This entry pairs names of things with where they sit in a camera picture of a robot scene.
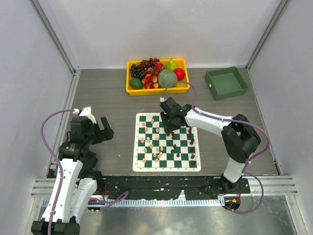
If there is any green pear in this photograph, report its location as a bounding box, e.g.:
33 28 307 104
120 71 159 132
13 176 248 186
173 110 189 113
166 58 178 71

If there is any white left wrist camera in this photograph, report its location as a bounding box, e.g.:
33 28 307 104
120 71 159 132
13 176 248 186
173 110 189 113
72 106 97 124

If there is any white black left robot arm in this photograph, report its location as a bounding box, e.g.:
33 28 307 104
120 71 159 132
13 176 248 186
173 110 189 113
31 114 114 235

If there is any green white chess mat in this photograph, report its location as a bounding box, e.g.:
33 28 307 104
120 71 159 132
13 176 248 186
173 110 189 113
133 113 201 172

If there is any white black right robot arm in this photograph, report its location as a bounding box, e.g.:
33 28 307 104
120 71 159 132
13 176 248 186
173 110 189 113
160 97 261 193

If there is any green lime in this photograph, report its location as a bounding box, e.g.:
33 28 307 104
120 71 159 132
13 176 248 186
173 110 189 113
129 77 143 90

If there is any dark purple grape bunch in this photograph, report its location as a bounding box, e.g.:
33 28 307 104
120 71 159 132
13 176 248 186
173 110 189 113
129 58 162 80

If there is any red apple in tray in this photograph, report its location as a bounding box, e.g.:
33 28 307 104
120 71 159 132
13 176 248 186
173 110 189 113
174 68 185 81

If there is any green square box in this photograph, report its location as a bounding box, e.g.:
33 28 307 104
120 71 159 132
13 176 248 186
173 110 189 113
205 67 248 100

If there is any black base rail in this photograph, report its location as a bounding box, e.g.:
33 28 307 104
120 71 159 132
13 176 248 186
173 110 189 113
97 176 250 201

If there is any red cherries cluster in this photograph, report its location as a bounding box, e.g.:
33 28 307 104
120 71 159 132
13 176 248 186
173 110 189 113
142 62 164 89

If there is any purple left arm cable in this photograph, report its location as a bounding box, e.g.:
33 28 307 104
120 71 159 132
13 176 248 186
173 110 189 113
40 109 130 235

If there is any green melon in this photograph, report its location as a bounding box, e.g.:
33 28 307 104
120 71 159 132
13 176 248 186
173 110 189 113
157 69 178 88

